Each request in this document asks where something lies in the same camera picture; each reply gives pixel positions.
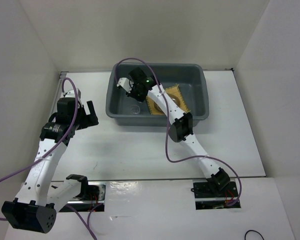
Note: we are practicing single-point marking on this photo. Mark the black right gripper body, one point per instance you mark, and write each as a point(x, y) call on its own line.
point(135, 93)

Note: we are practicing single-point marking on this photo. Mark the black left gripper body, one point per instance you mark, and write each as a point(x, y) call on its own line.
point(83, 120)

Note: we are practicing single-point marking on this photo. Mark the clear plastic cup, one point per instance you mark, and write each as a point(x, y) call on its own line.
point(134, 110)

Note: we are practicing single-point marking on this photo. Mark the yellow woven placemat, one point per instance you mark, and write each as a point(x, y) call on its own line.
point(175, 90)

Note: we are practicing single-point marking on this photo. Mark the clear glass plate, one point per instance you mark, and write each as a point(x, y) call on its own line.
point(177, 98)

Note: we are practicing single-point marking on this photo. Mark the grey plastic bin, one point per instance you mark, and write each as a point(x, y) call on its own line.
point(192, 85)

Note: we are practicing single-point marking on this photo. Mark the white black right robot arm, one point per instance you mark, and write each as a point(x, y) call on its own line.
point(179, 126)

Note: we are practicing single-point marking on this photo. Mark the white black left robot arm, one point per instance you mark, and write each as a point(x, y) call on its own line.
point(36, 205)

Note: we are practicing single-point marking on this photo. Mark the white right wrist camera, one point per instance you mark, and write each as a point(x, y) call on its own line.
point(126, 84)

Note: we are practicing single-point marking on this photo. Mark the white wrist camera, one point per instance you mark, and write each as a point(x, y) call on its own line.
point(126, 84)
point(72, 94)

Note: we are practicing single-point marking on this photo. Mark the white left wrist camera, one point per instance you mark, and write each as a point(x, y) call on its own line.
point(72, 94)

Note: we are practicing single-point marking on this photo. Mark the aluminium table edge rail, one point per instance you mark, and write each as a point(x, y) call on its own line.
point(57, 93)

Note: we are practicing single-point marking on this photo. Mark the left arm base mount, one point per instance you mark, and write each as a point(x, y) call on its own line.
point(94, 200)

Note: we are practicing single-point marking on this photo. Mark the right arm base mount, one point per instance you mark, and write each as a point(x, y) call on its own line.
point(206, 200)

